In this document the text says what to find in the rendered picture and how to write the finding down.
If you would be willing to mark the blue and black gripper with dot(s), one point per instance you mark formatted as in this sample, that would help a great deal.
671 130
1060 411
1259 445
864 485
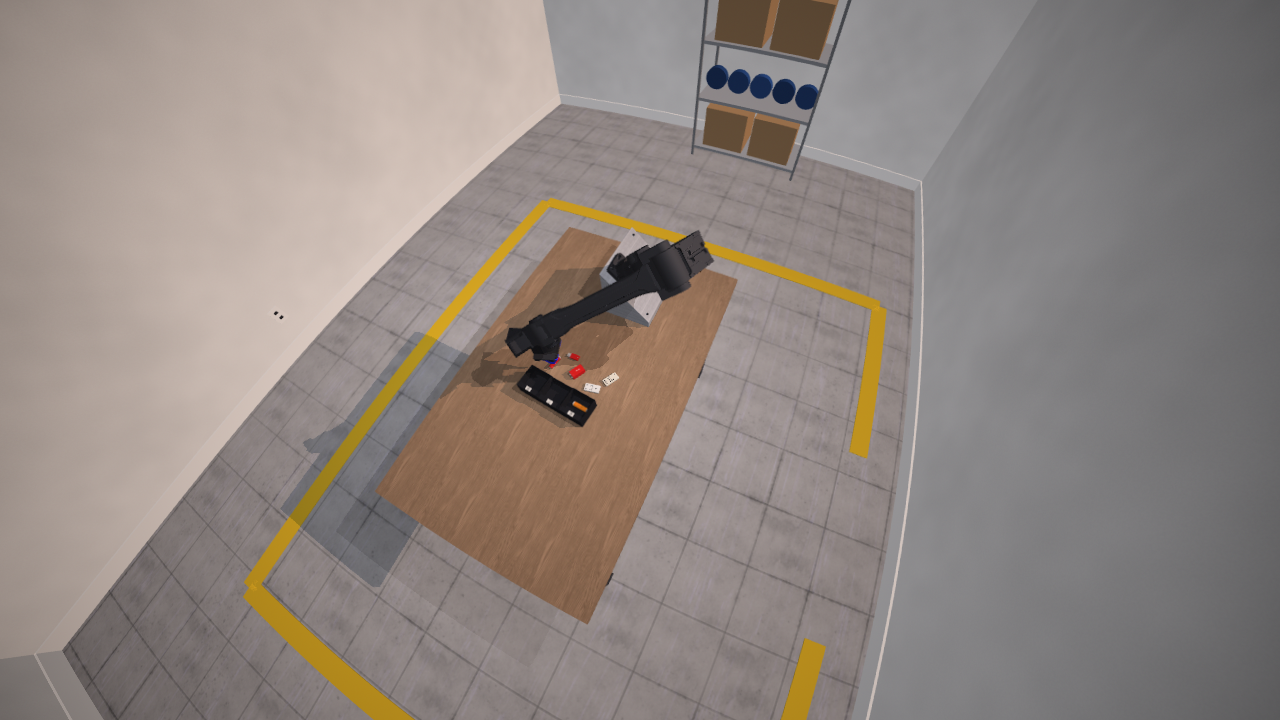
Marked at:
549 355

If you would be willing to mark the black rack of bins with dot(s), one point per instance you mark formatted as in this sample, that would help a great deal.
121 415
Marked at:
554 393

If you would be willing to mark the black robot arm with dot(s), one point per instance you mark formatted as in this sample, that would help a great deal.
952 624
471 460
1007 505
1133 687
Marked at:
651 270

